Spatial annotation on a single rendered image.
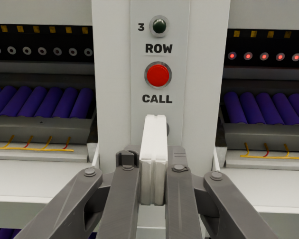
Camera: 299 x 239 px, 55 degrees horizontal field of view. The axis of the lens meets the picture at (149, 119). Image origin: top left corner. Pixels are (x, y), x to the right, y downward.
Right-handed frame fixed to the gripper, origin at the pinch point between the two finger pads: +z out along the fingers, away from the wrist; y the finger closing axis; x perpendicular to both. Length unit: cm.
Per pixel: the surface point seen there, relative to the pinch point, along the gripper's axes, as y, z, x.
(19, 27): -17.5, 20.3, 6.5
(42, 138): -12.3, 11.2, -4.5
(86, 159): -7.0, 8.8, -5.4
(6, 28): -19.2, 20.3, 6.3
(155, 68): -0.1, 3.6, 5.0
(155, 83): -0.1, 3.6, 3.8
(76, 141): -8.7, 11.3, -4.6
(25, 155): -13.3, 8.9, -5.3
